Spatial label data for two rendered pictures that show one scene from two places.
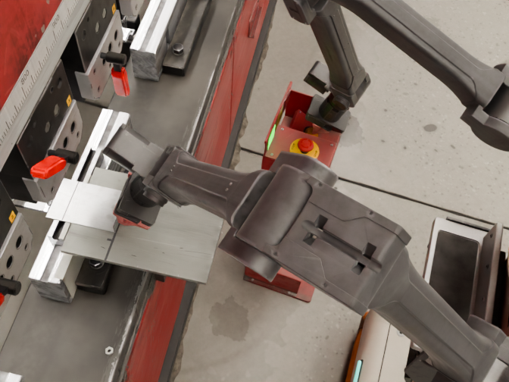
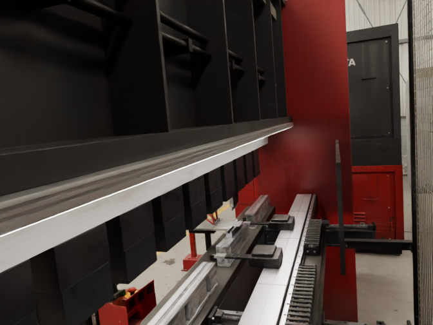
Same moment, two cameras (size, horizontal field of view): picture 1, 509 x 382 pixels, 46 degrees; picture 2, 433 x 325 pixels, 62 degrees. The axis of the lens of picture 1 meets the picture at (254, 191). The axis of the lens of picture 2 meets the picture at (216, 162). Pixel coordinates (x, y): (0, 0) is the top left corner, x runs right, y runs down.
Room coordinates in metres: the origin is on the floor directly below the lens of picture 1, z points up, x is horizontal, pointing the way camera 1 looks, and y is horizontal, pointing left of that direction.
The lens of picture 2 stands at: (2.28, 0.65, 1.53)
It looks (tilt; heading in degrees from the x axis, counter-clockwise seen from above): 7 degrees down; 193
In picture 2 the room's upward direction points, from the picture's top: 5 degrees counter-clockwise
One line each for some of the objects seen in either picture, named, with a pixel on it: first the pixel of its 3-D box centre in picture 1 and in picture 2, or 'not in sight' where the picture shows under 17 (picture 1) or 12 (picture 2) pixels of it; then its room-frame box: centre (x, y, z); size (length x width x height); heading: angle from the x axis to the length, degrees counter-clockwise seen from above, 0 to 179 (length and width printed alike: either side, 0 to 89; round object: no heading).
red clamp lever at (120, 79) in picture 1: (116, 74); not in sight; (0.66, 0.25, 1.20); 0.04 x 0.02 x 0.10; 84
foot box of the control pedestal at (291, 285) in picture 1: (286, 260); not in sight; (0.89, -0.14, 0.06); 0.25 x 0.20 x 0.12; 76
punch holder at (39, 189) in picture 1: (28, 130); (232, 173); (0.49, 0.33, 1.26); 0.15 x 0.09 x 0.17; 174
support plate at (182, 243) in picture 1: (148, 223); (209, 224); (0.50, 0.18, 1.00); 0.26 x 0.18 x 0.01; 84
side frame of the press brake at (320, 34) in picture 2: not in sight; (290, 166); (-0.44, 0.61, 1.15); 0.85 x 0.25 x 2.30; 84
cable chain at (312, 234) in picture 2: not in sight; (313, 234); (0.76, 0.71, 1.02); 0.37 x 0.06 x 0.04; 174
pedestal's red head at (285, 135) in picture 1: (304, 142); (128, 305); (0.90, -0.11, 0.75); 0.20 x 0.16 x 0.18; 166
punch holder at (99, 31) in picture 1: (78, 33); (221, 180); (0.69, 0.31, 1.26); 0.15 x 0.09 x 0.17; 174
